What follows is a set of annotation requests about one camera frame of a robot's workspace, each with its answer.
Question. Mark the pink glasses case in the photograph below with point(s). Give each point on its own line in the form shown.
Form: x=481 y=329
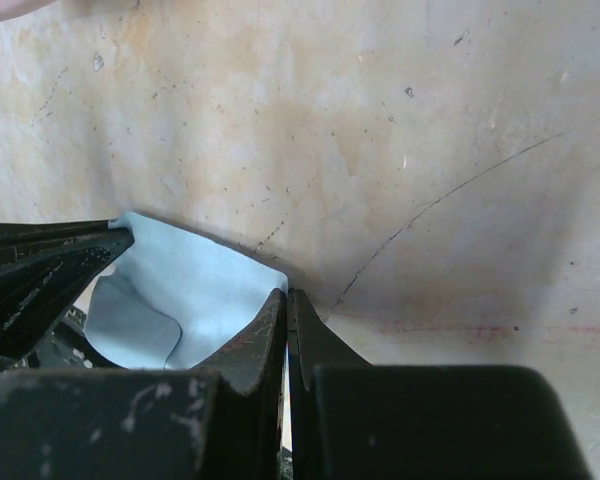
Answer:
x=10 y=9

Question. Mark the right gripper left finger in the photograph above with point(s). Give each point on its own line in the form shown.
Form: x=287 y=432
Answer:
x=242 y=435

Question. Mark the light blue cleaning cloth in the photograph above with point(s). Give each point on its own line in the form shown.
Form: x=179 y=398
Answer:
x=174 y=297

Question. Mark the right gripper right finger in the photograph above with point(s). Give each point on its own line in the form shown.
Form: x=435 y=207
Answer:
x=310 y=343

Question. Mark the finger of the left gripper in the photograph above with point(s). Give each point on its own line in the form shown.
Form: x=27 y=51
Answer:
x=39 y=281
x=20 y=234

